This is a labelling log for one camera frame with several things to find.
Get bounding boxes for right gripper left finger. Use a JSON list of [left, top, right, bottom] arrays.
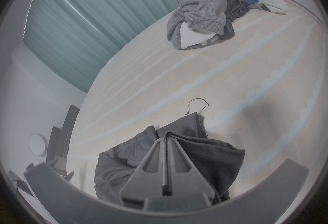
[[120, 138, 165, 200]]

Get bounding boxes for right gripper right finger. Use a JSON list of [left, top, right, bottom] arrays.
[[167, 138, 215, 201]]

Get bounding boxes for black T-shirt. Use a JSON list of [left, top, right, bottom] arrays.
[[93, 98, 245, 205]]

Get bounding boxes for black chest of drawers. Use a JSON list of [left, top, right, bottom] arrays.
[[46, 105, 80, 166]]

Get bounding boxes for bed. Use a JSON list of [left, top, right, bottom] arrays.
[[66, 0, 328, 208]]

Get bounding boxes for grey garment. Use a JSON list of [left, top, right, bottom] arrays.
[[166, 0, 228, 51]]

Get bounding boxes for black shiny garment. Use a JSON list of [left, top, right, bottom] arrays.
[[218, 0, 251, 40]]

